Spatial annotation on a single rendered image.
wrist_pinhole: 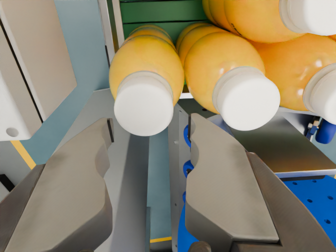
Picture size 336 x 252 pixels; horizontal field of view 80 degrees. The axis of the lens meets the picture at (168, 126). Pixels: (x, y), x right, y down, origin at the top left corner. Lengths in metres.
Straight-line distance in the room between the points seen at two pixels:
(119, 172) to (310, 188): 0.47
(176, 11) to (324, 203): 0.33
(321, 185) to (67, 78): 0.36
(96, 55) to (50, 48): 1.09
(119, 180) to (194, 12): 0.46
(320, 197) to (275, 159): 0.10
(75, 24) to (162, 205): 1.58
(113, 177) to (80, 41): 0.87
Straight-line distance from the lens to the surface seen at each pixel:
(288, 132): 0.34
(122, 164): 0.66
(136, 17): 0.31
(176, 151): 0.43
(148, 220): 1.97
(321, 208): 0.35
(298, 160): 0.30
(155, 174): 1.73
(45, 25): 0.20
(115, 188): 0.60
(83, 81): 1.36
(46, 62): 0.19
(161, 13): 0.31
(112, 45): 0.24
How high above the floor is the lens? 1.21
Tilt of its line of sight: 58 degrees down
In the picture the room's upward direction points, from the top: 174 degrees clockwise
